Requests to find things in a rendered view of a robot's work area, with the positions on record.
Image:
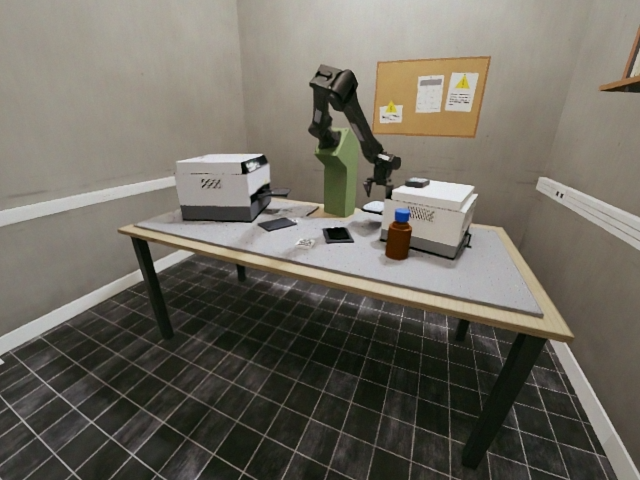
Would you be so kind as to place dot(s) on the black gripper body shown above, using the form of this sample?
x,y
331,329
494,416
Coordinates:
x,y
379,174

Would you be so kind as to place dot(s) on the white multi-well plate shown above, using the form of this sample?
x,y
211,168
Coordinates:
x,y
375,206

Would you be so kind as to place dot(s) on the brown bottle with blue cap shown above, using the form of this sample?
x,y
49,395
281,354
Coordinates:
x,y
399,236

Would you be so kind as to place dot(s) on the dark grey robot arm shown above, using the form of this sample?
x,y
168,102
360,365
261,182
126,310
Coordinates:
x,y
341,86

